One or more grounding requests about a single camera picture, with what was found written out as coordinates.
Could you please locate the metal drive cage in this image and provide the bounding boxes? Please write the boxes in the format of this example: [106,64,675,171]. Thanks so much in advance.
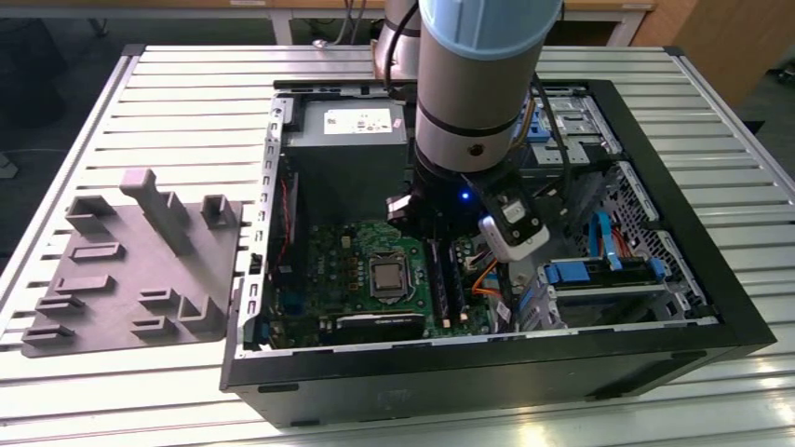
[517,90,623,196]

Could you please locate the blue drive carrier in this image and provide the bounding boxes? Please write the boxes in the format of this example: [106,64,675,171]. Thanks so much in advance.
[525,100,553,143]

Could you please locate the black camera bracket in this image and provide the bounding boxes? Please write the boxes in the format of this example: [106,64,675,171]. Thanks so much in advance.
[460,170,542,237]

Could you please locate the orange SATA wire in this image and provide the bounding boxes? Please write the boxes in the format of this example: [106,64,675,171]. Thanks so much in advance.
[469,260,517,298]

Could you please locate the black camera cable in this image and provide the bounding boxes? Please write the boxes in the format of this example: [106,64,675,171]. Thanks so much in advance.
[530,74,577,218]

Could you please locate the CPU socket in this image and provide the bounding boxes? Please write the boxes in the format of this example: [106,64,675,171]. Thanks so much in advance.
[365,251,416,306]

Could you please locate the hard disk in blue carrier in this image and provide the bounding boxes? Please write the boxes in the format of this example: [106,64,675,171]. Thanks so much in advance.
[537,257,669,292]

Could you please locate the silver CPU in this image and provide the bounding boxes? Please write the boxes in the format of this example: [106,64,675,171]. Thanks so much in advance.
[373,265,405,291]

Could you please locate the grey power supply unit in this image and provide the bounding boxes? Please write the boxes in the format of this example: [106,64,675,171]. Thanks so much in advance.
[281,100,414,220]

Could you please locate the black graphics card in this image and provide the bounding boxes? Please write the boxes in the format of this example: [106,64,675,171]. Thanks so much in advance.
[318,311,429,346]

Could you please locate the metal disk bay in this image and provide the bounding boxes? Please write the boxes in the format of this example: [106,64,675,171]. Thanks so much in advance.
[517,258,715,332]

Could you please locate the thin red wire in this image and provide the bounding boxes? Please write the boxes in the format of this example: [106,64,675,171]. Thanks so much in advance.
[277,178,293,269]

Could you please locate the brown braided hose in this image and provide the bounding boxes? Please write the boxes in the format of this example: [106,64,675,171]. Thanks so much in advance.
[517,100,536,141]

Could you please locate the wooden cabinet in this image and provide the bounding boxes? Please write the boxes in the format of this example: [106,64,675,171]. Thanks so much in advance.
[632,0,795,111]

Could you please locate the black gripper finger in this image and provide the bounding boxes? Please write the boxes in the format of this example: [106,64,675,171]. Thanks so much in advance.
[384,195,424,238]

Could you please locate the wooden top desk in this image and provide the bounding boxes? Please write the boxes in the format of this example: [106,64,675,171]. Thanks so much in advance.
[0,0,660,47]

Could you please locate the black PC case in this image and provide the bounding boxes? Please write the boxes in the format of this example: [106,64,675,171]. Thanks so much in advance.
[217,77,779,428]

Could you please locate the blue SATA wire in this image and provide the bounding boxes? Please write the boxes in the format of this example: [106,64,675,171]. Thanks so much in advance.
[586,210,625,273]

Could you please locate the green motherboard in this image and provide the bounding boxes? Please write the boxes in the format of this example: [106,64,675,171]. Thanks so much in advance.
[265,217,497,349]

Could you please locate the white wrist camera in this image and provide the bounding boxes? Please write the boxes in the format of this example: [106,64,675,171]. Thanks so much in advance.
[476,199,550,263]

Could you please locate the black RAM slot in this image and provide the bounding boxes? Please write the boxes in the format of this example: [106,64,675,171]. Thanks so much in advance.
[426,239,450,328]

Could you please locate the grey parts rack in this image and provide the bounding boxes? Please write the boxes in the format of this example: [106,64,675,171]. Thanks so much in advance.
[20,166,244,359]

